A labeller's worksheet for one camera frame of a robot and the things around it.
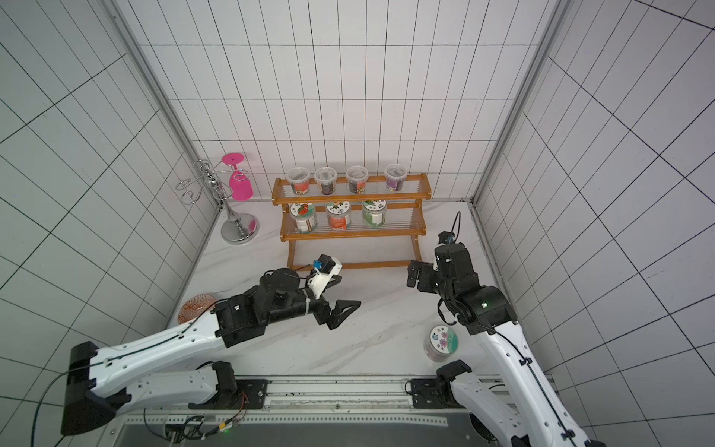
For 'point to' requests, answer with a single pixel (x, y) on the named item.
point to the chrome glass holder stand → (237, 228)
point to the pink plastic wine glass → (240, 185)
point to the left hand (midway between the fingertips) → (343, 296)
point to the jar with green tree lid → (374, 212)
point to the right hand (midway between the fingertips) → (415, 267)
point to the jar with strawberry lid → (303, 216)
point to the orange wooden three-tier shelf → (376, 229)
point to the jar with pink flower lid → (440, 343)
